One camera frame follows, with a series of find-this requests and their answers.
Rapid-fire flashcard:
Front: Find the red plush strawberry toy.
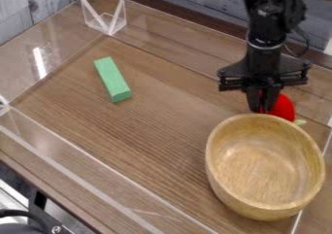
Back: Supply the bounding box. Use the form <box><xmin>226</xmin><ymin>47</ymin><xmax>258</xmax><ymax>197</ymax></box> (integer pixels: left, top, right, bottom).
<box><xmin>260</xmin><ymin>94</ymin><xmax>307</xmax><ymax>126</ymax></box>

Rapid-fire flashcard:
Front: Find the green rectangular block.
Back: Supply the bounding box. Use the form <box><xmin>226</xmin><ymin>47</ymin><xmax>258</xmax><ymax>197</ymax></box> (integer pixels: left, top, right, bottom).
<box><xmin>94</xmin><ymin>57</ymin><xmax>132</xmax><ymax>103</ymax></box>

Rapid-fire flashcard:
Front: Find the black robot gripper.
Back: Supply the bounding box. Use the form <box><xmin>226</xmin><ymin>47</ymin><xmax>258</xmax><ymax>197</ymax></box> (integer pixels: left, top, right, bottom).
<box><xmin>216</xmin><ymin>47</ymin><xmax>311</xmax><ymax>113</ymax></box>

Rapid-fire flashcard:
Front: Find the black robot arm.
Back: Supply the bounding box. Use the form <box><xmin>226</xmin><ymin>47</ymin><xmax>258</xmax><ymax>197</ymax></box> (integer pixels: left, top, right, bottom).
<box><xmin>216</xmin><ymin>0</ymin><xmax>311</xmax><ymax>113</ymax></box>

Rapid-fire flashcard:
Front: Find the black table frame bracket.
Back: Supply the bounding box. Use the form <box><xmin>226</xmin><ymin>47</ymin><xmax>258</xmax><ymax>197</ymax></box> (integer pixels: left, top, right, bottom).
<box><xmin>28</xmin><ymin>189</ymin><xmax>74</xmax><ymax>234</ymax></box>

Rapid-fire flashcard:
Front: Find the black cable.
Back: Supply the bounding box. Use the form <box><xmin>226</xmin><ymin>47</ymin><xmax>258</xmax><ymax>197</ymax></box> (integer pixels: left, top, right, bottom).
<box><xmin>0</xmin><ymin>208</ymin><xmax>40</xmax><ymax>229</ymax></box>

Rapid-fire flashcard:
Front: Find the wooden bowl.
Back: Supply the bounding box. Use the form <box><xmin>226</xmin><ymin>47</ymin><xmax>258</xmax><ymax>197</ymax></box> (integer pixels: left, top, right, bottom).
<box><xmin>206</xmin><ymin>114</ymin><xmax>326</xmax><ymax>221</ymax></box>

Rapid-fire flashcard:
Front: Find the clear acrylic corner bracket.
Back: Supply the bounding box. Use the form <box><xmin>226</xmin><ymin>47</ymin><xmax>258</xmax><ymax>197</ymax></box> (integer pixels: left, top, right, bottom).
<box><xmin>80</xmin><ymin>0</ymin><xmax>127</xmax><ymax>36</ymax></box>

